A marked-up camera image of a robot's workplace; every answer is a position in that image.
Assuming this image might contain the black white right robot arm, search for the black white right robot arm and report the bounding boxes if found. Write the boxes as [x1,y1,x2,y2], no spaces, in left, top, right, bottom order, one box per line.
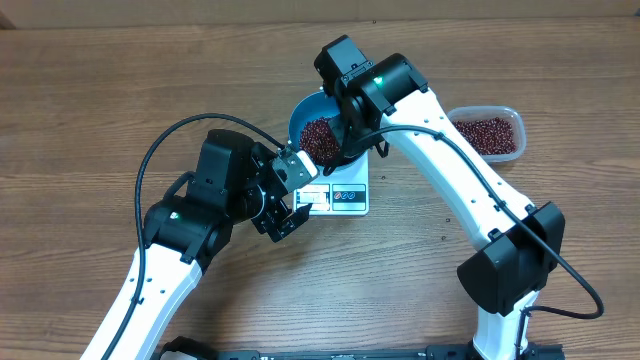
[314,35,565,359]

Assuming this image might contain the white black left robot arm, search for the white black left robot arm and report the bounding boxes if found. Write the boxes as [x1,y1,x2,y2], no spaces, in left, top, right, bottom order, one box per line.
[82,129,319,359]

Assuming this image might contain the red beans in bowl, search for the red beans in bowl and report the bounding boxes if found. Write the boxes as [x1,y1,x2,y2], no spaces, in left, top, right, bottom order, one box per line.
[299,117,340,166]

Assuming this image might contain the white digital kitchen scale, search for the white digital kitchen scale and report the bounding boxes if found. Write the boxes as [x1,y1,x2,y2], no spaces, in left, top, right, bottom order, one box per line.
[293,154,369,216]

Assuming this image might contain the clear plastic bean container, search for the clear plastic bean container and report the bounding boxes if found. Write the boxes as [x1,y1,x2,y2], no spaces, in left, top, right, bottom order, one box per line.
[447,106,527,163]

